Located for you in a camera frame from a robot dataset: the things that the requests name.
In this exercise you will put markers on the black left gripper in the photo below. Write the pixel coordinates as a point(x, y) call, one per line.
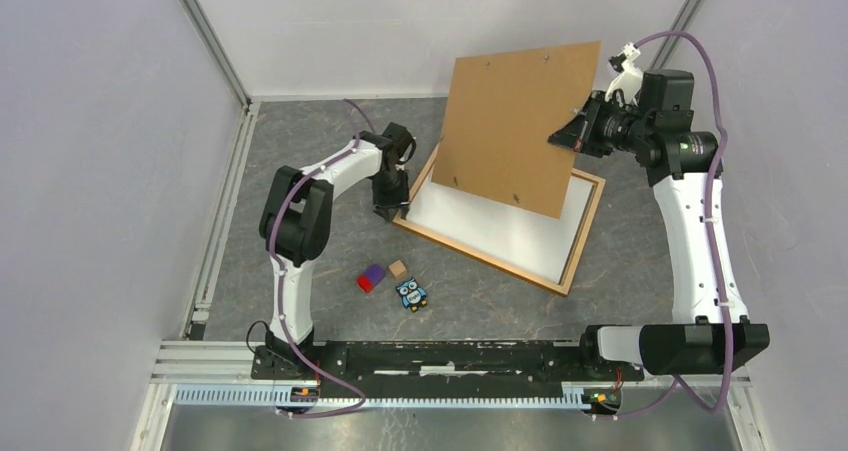
point(400, 200)

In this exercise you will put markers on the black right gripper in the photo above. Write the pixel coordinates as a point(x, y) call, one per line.
point(581, 132)

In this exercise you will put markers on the brown cardboard backing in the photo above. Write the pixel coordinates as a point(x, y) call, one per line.
point(500, 112)

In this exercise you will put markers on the wooden picture frame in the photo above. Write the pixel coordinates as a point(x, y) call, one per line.
point(562, 288)

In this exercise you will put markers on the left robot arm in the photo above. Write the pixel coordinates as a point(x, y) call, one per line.
point(296, 220)

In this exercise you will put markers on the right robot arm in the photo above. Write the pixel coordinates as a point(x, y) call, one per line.
point(649, 115)

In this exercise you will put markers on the small tan wooden cube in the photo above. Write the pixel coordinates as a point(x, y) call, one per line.
point(398, 269)

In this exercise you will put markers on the red and purple block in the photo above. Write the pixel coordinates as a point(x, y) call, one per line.
point(371, 277)

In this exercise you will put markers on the blue owl figure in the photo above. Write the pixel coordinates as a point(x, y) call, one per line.
point(413, 296)

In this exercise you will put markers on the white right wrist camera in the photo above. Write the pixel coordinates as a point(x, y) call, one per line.
point(626, 70)

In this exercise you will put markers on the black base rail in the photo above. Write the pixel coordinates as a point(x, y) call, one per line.
point(442, 369)

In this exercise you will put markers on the white toothed cable tray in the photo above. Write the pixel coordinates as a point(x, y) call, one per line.
point(280, 396)

